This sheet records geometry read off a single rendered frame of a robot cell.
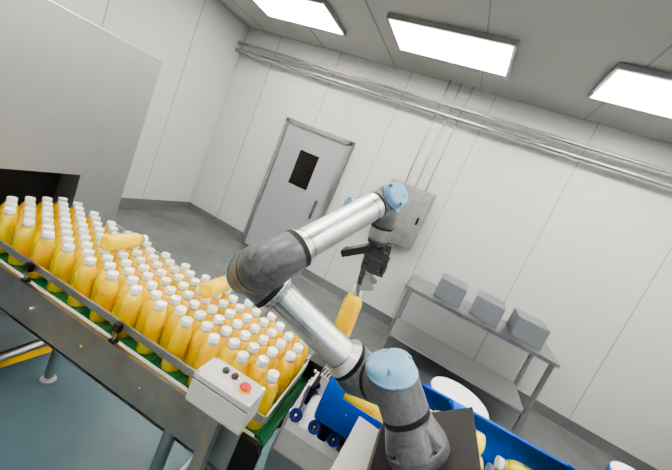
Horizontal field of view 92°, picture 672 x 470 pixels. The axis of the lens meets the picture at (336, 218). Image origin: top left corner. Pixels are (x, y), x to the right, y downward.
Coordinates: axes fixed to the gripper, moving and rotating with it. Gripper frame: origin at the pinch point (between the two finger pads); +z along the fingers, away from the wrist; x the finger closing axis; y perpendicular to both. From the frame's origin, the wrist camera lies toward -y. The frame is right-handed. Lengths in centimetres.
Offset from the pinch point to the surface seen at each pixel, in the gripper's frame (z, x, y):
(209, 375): 26, -35, -32
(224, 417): 34, -38, -23
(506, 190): -29, 342, 105
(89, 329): 41, -27, -91
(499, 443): 42, 7, 64
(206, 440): 47, -37, -28
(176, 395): 48, -29, -47
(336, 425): 39.9, -18.6, 7.4
